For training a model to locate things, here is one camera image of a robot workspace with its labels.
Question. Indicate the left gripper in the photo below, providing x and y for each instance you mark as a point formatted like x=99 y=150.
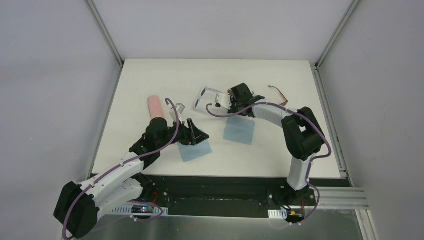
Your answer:
x=187 y=133

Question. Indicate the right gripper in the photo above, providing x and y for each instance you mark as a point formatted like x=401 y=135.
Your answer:
x=232 y=110

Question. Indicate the blue cleaning cloth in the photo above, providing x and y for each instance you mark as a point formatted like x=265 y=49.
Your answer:
x=239 y=130
x=191 y=152

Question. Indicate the white frame sunglasses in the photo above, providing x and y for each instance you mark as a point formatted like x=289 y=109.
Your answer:
x=207 y=96

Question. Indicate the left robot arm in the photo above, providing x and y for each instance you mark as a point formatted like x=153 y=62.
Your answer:
x=82 y=204

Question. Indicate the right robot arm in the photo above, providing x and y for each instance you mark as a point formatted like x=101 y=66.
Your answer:
x=303 y=135

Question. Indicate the pink glasses case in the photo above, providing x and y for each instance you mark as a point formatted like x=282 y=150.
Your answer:
x=155 y=107

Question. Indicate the brown frame sunglasses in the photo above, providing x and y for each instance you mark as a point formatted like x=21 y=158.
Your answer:
x=283 y=97

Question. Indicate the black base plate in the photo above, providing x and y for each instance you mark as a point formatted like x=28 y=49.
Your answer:
x=233 y=197

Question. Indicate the left white cable duct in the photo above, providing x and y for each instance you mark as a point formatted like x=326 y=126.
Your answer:
x=139 y=210

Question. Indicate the white cable duct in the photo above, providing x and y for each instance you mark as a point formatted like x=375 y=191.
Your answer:
x=139 y=210
x=278 y=214

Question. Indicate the right white cable duct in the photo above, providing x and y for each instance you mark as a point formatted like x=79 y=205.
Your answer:
x=278 y=214

